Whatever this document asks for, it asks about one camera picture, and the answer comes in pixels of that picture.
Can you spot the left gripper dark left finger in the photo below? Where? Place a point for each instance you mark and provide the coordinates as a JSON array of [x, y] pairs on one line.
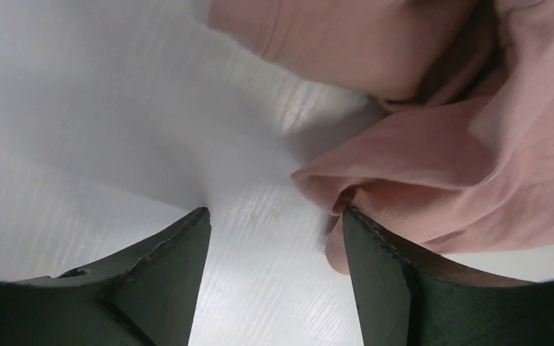
[[145, 294]]

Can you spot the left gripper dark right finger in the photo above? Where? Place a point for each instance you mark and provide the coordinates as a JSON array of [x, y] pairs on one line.
[[408, 295]]

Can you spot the beige pink printed t-shirt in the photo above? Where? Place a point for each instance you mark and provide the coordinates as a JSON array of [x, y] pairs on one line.
[[464, 160]]

